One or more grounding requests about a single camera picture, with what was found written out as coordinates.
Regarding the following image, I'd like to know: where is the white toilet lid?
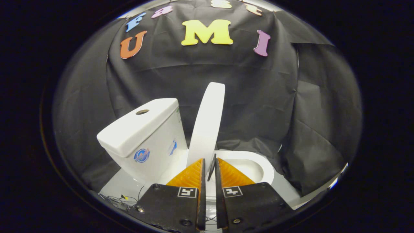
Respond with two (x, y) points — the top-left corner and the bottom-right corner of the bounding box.
(187, 82), (226, 182)

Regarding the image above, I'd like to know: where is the white toilet seat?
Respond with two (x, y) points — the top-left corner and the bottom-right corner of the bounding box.
(213, 150), (275, 186)

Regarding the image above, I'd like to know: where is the black cable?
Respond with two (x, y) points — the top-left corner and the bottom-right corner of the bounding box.
(99, 185), (146, 209)

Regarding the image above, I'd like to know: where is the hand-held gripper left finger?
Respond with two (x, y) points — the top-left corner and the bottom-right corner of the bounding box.
(136, 158), (207, 233)

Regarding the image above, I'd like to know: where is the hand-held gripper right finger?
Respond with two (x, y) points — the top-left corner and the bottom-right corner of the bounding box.
(214, 158), (295, 232)

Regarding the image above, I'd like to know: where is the black backdrop cloth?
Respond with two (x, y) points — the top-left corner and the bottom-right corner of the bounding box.
(53, 0), (363, 196)

